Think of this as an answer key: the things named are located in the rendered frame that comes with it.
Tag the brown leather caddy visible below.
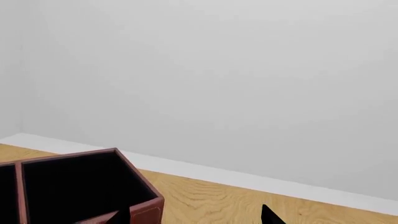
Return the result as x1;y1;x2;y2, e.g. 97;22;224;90
0;147;165;224

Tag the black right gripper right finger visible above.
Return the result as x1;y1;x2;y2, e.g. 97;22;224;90
261;203;287;224

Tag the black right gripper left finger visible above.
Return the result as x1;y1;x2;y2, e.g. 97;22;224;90
105;205;131;224

